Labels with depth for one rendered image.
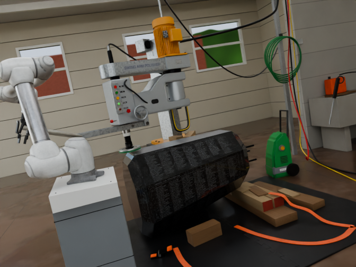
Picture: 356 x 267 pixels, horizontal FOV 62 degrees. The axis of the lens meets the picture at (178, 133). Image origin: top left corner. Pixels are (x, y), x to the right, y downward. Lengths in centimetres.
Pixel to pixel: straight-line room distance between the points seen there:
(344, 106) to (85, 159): 398
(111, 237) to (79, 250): 19
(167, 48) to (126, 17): 620
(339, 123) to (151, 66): 308
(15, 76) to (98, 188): 82
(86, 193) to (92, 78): 725
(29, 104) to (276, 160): 309
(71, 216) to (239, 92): 856
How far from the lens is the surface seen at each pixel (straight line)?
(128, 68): 288
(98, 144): 896
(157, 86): 301
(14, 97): 256
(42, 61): 207
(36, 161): 187
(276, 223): 289
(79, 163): 193
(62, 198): 185
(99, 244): 197
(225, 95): 975
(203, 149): 294
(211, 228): 278
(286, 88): 512
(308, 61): 547
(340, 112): 499
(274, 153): 412
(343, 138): 520
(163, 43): 319
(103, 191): 184
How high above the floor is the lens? 133
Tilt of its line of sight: 7 degrees down
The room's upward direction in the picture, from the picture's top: 11 degrees counter-clockwise
